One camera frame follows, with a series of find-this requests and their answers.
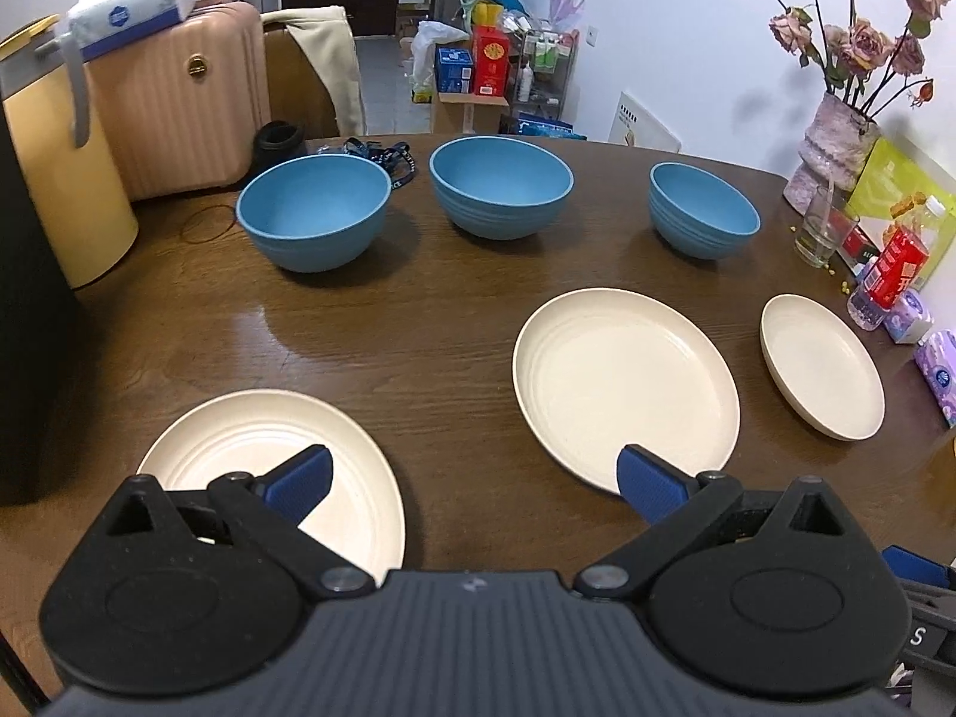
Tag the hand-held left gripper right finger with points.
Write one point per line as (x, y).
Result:
(650, 482)

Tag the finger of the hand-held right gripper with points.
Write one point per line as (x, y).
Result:
(915, 564)

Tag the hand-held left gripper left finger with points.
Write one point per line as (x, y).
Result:
(302, 474)

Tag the medium cream plate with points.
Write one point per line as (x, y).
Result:
(246, 441)

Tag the large cream plate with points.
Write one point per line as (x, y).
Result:
(620, 381)

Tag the small cream plate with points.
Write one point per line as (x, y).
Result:
(821, 366)

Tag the large blue bowl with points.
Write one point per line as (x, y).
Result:
(314, 202)

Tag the small blue bowl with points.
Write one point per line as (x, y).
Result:
(702, 213)

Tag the medium blue bowl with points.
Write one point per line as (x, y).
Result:
(500, 179)

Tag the large purple tissue pack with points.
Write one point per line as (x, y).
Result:
(939, 377)

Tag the small purple tissue pack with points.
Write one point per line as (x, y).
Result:
(910, 317)

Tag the brown rubber band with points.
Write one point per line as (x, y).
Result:
(196, 228)

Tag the red label water bottle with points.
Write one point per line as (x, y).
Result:
(896, 269)

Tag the clear drinking glass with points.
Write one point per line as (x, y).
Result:
(818, 235)

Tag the flat red box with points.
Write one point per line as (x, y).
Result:
(859, 239)

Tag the black round container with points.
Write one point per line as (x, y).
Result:
(278, 149)

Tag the clear straw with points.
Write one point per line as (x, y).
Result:
(830, 190)

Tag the white leaning panel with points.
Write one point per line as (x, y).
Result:
(646, 127)

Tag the blue printed bag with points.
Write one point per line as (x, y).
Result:
(549, 127)

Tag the pink textured vase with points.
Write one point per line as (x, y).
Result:
(836, 149)

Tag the pink ribbed suitcase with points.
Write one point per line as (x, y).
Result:
(179, 112)

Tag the green snack bag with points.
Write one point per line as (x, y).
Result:
(904, 179)

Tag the wooden chair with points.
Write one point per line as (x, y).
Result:
(291, 82)

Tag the cardboard box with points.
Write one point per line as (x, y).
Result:
(467, 113)

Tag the beige cloth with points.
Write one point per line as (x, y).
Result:
(332, 60)

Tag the white bottle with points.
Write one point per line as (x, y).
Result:
(526, 82)

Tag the blue box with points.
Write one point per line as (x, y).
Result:
(454, 71)

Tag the white plastic bag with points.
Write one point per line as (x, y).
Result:
(433, 48)

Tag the tall red box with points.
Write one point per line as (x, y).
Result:
(491, 60)

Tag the dried pink roses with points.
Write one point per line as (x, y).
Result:
(859, 45)

